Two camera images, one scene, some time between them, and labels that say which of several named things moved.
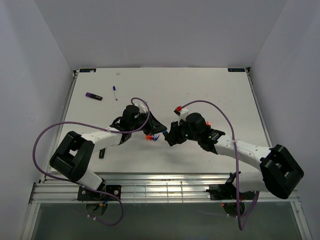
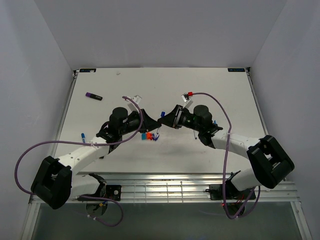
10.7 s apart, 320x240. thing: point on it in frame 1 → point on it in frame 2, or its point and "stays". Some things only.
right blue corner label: (236, 69) stays
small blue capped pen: (114, 89) → (157, 134)
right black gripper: (173, 136) → (170, 119)
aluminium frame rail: (156, 188) stays
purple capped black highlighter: (93, 96) stays
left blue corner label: (87, 70) stays
